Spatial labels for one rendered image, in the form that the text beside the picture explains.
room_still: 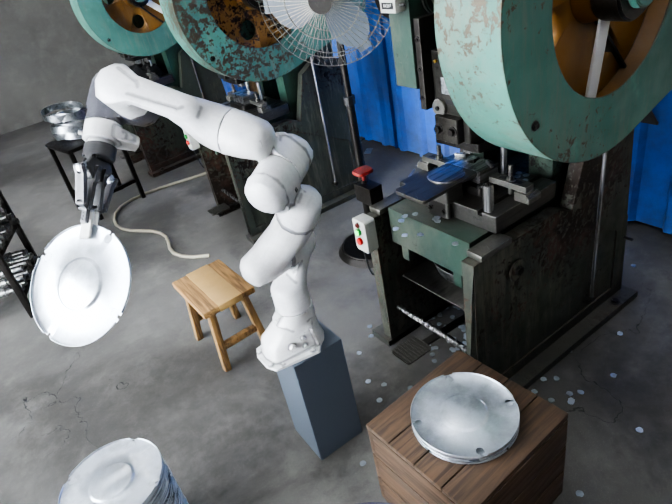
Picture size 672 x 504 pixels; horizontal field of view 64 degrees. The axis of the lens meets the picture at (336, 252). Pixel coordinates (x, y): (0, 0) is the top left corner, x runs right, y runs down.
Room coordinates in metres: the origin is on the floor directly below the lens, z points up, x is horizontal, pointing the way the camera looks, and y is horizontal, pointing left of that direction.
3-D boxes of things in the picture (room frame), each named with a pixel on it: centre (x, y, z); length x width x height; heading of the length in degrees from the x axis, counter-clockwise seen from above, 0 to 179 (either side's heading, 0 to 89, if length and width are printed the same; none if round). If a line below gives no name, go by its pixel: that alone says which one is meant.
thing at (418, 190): (1.60, -0.37, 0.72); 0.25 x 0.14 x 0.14; 120
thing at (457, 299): (1.69, -0.53, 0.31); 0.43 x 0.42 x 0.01; 30
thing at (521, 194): (1.54, -0.61, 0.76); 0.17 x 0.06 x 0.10; 30
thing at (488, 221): (1.68, -0.52, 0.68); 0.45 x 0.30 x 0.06; 30
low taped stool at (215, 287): (1.96, 0.56, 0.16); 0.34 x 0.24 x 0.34; 31
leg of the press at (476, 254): (1.52, -0.78, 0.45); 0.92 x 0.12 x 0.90; 120
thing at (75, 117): (3.94, 1.63, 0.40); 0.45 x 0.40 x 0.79; 42
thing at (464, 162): (1.68, -0.52, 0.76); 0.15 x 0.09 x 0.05; 30
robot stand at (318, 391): (1.34, 0.16, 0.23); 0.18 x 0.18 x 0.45; 29
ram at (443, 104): (1.66, -0.49, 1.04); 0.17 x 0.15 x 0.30; 120
